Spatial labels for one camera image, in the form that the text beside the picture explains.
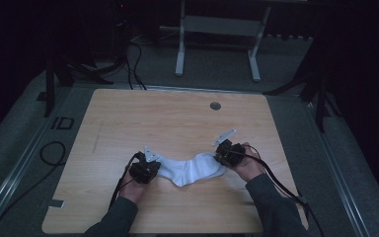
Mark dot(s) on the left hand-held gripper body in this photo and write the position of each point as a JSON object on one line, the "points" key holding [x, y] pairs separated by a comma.
{"points": [[143, 169]]}

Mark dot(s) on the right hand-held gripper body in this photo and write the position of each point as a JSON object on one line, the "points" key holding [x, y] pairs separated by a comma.
{"points": [[232, 153]]}

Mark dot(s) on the person's right hand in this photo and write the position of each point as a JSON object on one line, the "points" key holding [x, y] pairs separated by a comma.
{"points": [[250, 168]]}

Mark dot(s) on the person's left hand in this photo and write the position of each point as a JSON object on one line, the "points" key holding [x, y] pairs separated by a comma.
{"points": [[133, 192]]}

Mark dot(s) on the grey round table grommet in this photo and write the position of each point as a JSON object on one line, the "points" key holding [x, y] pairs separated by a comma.
{"points": [[215, 106]]}

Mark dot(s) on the black stand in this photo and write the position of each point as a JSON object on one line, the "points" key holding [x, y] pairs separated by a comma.
{"points": [[50, 89], [319, 95]]}

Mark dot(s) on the metal floor rail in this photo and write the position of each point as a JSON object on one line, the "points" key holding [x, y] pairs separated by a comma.
{"points": [[340, 174], [11, 179]]}

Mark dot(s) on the white metal table frame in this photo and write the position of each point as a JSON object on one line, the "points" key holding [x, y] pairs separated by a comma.
{"points": [[222, 26]]}

